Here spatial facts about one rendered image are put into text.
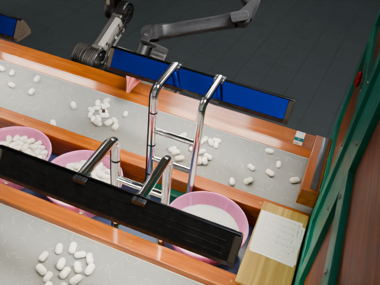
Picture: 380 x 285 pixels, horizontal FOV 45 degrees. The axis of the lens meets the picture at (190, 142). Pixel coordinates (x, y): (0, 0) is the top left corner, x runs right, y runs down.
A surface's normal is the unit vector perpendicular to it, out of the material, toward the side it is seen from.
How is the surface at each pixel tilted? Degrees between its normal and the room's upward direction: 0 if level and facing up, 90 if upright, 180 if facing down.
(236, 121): 0
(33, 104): 0
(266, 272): 0
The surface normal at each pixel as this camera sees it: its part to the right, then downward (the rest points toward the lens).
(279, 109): -0.26, 0.09
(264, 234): 0.10, -0.76
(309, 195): -0.37, 0.58
